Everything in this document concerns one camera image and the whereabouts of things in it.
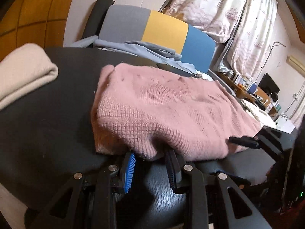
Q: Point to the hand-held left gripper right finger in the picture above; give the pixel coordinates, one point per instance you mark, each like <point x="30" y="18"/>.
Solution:
<point x="172" y="171"/>

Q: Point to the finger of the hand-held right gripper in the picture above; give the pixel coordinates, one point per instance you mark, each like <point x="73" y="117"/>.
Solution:
<point x="249" y="188"/>
<point x="245" y="142"/>

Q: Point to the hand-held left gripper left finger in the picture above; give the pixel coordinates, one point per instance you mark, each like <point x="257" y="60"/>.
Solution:
<point x="128" y="171"/>

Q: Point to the pink knit sweater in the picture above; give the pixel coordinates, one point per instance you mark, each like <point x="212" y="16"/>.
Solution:
<point x="166" y="105"/>

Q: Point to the white fluffy cloth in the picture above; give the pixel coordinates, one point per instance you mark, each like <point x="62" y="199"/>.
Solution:
<point x="257" y="112"/>

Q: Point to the white box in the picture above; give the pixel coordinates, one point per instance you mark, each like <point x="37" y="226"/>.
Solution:
<point x="287" y="125"/>

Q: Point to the cluttered wooden desk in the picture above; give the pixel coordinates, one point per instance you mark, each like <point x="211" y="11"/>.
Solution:
<point x="259" y="95"/>

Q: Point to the blue and white round object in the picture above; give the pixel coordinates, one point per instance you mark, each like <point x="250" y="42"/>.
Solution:
<point x="253" y="87"/>

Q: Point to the black computer monitor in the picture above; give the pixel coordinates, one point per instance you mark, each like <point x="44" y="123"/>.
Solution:
<point x="268" y="84"/>

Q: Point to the curved metal rod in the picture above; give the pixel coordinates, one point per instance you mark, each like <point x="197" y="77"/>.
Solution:
<point x="270" y="54"/>

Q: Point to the grey-blue garment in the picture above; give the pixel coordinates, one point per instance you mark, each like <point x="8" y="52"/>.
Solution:
<point x="147" y="50"/>

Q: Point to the grey yellow blue panel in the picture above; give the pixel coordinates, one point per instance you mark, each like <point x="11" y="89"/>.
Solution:
<point x="164" y="31"/>

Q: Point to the beige folded cloth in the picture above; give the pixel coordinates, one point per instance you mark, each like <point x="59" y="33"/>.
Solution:
<point x="23" y="71"/>

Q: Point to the grey curved rail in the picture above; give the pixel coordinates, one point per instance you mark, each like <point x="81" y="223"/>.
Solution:
<point x="221" y="81"/>

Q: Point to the wall air conditioner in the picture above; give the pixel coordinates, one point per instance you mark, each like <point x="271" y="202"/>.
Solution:
<point x="296" y="63"/>

